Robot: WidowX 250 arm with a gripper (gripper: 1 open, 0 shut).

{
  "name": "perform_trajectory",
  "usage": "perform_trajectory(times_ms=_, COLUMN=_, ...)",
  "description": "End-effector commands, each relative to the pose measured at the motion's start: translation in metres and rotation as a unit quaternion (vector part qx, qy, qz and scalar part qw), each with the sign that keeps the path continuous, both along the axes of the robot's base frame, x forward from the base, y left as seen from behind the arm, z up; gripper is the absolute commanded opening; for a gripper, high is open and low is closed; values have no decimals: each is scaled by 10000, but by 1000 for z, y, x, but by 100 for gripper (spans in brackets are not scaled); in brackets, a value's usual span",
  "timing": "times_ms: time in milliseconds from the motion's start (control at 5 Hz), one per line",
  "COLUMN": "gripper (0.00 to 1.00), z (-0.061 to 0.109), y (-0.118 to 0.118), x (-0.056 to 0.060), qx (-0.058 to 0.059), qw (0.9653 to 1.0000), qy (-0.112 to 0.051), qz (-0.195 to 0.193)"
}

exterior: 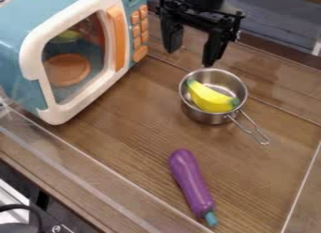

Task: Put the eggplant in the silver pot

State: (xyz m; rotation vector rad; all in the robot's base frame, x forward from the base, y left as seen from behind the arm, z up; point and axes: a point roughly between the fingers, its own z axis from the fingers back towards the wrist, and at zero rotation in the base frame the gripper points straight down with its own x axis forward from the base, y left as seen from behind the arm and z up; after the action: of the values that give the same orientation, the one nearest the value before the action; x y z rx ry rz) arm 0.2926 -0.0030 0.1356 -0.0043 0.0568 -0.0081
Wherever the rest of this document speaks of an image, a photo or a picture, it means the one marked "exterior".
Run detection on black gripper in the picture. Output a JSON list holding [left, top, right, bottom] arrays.
[[158, 0, 246, 68]]

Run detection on purple toy eggplant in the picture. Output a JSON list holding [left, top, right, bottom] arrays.
[[168, 149, 218, 226]]

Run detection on yellow toy banana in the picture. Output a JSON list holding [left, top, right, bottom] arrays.
[[185, 79, 241, 113]]

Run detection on blue toy microwave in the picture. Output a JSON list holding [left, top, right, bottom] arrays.
[[0, 0, 149, 125]]

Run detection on orange microwave turntable plate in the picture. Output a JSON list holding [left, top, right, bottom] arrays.
[[44, 54, 90, 86]]

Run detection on clear acrylic barrier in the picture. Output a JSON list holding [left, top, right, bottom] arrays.
[[0, 99, 213, 233]]

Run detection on silver pot with handle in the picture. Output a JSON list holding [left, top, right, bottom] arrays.
[[178, 69, 269, 146]]

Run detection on black device with cable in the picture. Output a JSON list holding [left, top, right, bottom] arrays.
[[0, 203, 76, 233]]

